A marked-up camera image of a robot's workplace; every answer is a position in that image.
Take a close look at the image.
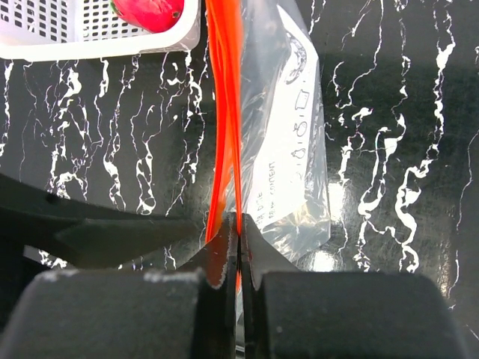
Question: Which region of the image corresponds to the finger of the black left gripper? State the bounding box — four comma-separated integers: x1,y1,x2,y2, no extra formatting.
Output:
1,175,197,269

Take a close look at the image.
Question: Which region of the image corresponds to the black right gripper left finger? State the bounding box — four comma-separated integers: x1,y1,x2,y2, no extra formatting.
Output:
1,214,238,358

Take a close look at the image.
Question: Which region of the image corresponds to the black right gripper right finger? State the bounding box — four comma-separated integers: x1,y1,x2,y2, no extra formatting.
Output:
239,215,469,358

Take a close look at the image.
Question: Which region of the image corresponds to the clear bag with orange zipper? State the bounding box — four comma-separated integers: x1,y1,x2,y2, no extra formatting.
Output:
204,0,332,359

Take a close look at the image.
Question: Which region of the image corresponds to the white plastic perforated basket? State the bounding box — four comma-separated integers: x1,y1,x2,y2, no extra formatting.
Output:
1,0,201,62

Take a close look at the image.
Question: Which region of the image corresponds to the pink dragon fruit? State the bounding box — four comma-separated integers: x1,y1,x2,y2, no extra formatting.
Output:
110,0,185,33

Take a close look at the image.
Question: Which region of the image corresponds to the black marble pattern mat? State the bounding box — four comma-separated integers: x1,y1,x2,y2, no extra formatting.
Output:
1,1,478,316

